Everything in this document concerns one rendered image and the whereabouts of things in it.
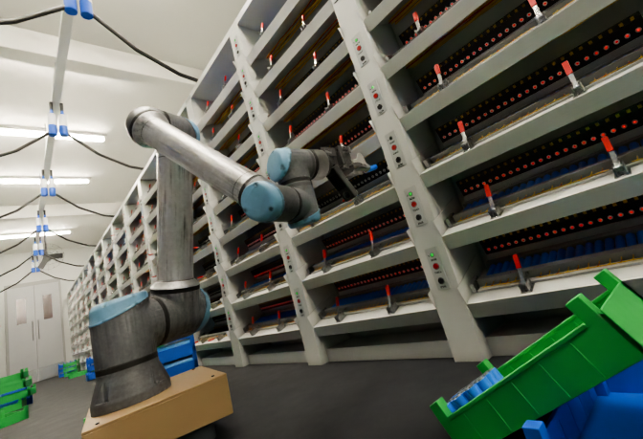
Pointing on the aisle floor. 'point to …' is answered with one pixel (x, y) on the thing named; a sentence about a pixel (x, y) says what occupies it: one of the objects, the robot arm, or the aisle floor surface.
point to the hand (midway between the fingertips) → (365, 170)
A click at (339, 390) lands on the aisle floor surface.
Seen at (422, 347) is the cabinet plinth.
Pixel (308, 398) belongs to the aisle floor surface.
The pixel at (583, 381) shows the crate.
